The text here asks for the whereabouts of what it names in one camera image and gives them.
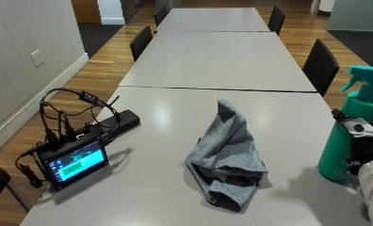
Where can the teal spray bottle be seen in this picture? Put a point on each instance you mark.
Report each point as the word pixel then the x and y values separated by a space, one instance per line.
pixel 334 150

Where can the black touchscreen monitor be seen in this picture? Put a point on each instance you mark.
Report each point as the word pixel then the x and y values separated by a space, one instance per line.
pixel 75 163

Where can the black rectangular box device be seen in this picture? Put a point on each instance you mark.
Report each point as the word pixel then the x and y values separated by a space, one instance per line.
pixel 119 122

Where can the grey cloth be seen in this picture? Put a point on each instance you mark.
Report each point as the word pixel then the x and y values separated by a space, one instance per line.
pixel 228 157

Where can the white wall outlet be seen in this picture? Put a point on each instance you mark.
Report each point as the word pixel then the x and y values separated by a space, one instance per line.
pixel 37 57

